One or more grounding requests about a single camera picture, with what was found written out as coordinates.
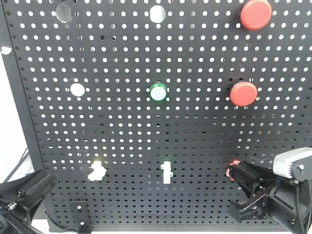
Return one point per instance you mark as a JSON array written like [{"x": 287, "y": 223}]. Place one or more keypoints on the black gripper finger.
[{"x": 20, "y": 199}]

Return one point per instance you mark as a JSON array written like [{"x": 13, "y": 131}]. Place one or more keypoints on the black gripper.
[{"x": 289, "y": 203}]

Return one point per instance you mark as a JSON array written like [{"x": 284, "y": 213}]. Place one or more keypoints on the red toggle switch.
[{"x": 228, "y": 171}]

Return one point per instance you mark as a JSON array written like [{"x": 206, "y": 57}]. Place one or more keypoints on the lower red push button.
[{"x": 243, "y": 93}]

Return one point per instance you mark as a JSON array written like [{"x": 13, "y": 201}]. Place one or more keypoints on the red push button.
[
  {"x": 256, "y": 14},
  {"x": 243, "y": 93}
]

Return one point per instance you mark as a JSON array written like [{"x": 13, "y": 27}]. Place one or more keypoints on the green ringed push button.
[{"x": 158, "y": 91}]

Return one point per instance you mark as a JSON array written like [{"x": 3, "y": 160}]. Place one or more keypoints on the black perforated pegboard panel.
[{"x": 81, "y": 71}]

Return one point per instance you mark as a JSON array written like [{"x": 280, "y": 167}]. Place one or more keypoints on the upper red push button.
[{"x": 256, "y": 14}]

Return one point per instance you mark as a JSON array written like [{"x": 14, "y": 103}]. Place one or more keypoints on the black mounting bracket clamp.
[{"x": 81, "y": 217}]

